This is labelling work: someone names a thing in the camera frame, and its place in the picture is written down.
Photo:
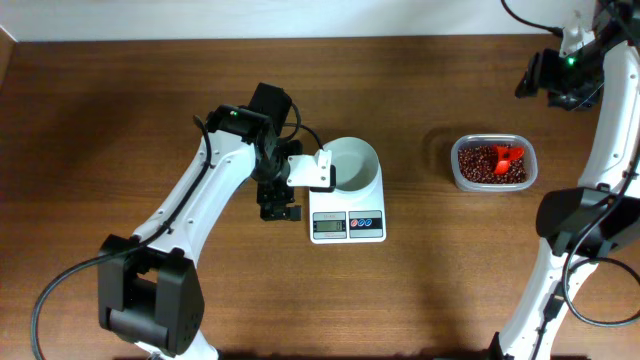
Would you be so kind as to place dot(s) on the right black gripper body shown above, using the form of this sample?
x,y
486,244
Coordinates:
x,y
531,75

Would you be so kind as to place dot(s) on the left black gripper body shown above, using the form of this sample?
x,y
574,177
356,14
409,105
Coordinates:
x,y
279,212

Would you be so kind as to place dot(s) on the white bowl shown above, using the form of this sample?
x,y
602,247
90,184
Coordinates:
x,y
356,162

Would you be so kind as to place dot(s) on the orange measuring scoop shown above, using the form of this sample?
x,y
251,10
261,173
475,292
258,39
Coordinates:
x,y
505,155

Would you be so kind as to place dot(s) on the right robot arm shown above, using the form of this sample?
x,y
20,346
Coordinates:
x,y
580,227

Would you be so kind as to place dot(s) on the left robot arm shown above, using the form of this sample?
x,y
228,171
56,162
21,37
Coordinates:
x,y
148,289

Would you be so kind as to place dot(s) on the white digital kitchen scale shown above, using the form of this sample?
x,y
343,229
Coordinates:
x,y
348,217

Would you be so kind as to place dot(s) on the clear plastic container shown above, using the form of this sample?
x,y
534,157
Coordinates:
x,y
468,141

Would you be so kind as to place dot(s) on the red beans in container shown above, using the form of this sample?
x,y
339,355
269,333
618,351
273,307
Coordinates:
x,y
477,165

